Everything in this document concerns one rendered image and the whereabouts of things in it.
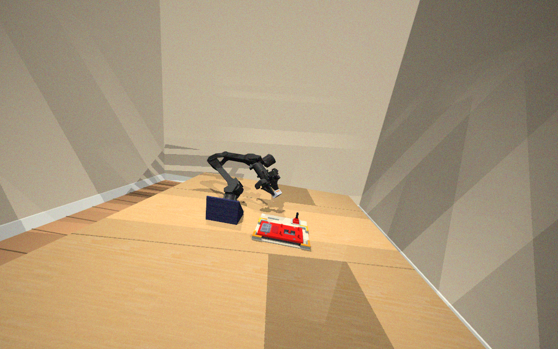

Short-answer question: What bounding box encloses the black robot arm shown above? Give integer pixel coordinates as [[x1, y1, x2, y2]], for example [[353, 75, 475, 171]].
[[207, 151, 278, 201]]

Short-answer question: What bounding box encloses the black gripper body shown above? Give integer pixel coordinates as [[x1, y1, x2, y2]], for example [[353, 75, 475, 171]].
[[255, 169, 280, 189]]

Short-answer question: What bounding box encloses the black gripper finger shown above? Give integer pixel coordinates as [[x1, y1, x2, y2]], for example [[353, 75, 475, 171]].
[[261, 182, 275, 195], [270, 179, 279, 190]]

